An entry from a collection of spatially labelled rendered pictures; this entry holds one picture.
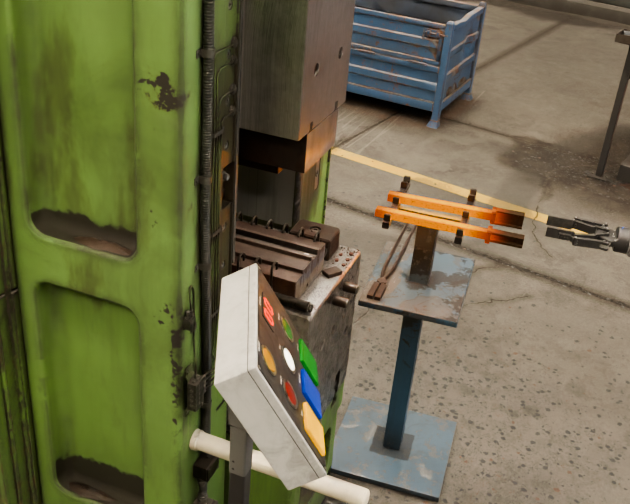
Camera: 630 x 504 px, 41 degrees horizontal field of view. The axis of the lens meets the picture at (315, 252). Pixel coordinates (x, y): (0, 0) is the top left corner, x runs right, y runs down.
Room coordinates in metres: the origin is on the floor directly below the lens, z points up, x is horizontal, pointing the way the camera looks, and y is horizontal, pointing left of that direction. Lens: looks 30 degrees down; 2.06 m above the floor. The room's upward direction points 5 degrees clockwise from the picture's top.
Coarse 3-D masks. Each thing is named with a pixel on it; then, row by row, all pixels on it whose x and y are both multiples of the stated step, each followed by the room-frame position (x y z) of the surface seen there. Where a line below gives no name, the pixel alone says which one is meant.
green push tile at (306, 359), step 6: (300, 342) 1.41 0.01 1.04; (300, 348) 1.39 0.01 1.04; (306, 348) 1.42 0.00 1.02; (300, 354) 1.37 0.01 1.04; (306, 354) 1.39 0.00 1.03; (300, 360) 1.35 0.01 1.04; (306, 360) 1.37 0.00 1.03; (312, 360) 1.41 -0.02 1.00; (306, 366) 1.35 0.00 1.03; (312, 366) 1.38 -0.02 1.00; (312, 372) 1.36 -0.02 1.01; (312, 378) 1.35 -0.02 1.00; (318, 384) 1.36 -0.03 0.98
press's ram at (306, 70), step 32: (256, 0) 1.73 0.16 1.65; (288, 0) 1.71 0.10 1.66; (320, 0) 1.75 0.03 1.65; (352, 0) 1.95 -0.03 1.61; (256, 32) 1.73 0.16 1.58; (288, 32) 1.71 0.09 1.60; (320, 32) 1.77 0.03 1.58; (256, 64) 1.73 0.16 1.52; (288, 64) 1.70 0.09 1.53; (320, 64) 1.78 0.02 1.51; (256, 96) 1.73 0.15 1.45; (288, 96) 1.70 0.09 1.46; (320, 96) 1.80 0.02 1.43; (256, 128) 1.73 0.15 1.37; (288, 128) 1.70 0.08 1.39
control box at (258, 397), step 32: (224, 288) 1.40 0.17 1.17; (256, 288) 1.35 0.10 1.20; (224, 320) 1.28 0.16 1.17; (256, 320) 1.25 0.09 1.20; (288, 320) 1.43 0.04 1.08; (224, 352) 1.18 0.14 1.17; (256, 352) 1.15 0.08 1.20; (224, 384) 1.11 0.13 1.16; (256, 384) 1.11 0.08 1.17; (256, 416) 1.11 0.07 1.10; (288, 416) 1.12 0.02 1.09; (288, 448) 1.12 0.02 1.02; (288, 480) 1.12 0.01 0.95
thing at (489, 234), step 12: (396, 216) 2.16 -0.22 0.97; (408, 216) 2.15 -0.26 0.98; (420, 216) 2.16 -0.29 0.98; (444, 228) 2.12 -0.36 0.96; (456, 228) 2.12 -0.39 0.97; (468, 228) 2.11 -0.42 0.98; (480, 228) 2.12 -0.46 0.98; (492, 228) 2.11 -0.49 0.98; (492, 240) 2.09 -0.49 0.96; (504, 240) 2.09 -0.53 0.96; (516, 240) 2.08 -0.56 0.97
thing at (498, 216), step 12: (396, 192) 2.30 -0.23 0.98; (408, 204) 2.27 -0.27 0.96; (420, 204) 2.26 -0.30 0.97; (432, 204) 2.26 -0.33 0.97; (444, 204) 2.25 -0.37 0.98; (456, 204) 2.26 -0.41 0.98; (480, 216) 2.22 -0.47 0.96; (492, 216) 2.21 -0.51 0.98; (504, 216) 2.22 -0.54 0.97; (516, 216) 2.21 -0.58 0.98; (516, 228) 2.20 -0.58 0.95
